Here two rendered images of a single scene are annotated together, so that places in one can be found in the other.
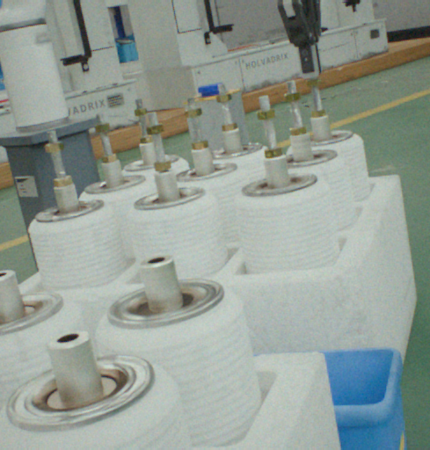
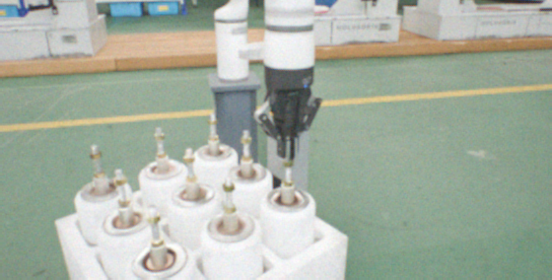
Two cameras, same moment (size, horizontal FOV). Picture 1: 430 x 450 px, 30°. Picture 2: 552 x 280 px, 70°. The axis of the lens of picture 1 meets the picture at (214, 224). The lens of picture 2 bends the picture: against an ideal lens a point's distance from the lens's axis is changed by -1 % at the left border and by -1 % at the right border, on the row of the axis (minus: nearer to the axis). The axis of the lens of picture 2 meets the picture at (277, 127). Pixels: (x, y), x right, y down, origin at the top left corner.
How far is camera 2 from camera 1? 0.67 m
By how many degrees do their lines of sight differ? 29
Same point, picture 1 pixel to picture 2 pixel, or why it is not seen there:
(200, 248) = (121, 264)
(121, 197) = (150, 184)
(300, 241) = not seen: outside the picture
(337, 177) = (232, 256)
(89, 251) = (92, 223)
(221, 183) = (182, 213)
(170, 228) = (103, 246)
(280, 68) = (507, 30)
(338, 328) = not seen: outside the picture
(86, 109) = (365, 28)
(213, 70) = (456, 22)
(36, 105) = (225, 68)
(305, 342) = not seen: outside the picture
